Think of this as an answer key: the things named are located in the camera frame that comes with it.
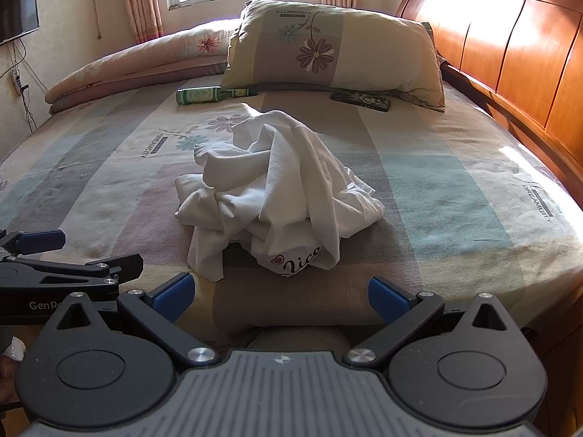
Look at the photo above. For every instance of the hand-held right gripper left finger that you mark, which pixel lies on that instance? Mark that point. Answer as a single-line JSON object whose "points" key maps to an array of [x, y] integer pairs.
{"points": [[175, 296]]}

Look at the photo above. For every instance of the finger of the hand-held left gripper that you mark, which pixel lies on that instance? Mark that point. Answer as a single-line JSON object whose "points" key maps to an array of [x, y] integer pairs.
{"points": [[41, 239], [100, 271]]}

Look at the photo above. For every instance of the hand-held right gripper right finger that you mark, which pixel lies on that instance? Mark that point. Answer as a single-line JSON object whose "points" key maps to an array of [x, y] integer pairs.
{"points": [[387, 298]]}

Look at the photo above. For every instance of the white printed t-shirt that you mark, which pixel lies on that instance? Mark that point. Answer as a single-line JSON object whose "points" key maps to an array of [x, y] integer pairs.
{"points": [[282, 182]]}

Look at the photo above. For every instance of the person's left hand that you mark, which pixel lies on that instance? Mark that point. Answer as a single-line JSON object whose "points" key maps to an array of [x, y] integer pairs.
{"points": [[11, 350]]}

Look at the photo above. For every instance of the white power strip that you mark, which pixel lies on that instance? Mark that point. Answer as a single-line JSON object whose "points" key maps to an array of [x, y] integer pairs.
{"points": [[17, 83]]}

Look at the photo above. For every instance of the folded pink floral quilt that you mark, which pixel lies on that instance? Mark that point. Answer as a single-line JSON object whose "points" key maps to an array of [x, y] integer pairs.
{"points": [[136, 68]]}

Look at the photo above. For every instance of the phone in cartoon case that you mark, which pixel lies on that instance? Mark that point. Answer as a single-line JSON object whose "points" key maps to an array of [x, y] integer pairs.
{"points": [[362, 99]]}

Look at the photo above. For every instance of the green glass bottle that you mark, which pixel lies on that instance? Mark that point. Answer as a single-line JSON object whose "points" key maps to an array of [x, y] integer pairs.
{"points": [[200, 95]]}

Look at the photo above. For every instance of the floral patchwork pillow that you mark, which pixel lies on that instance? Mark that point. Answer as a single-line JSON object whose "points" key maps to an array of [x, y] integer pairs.
{"points": [[346, 45]]}

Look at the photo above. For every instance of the wooden headboard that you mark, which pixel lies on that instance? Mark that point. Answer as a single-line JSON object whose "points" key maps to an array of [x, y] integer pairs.
{"points": [[510, 45]]}

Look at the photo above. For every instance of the wall-mounted television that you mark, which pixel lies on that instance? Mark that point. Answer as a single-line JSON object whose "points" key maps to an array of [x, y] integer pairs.
{"points": [[18, 13]]}

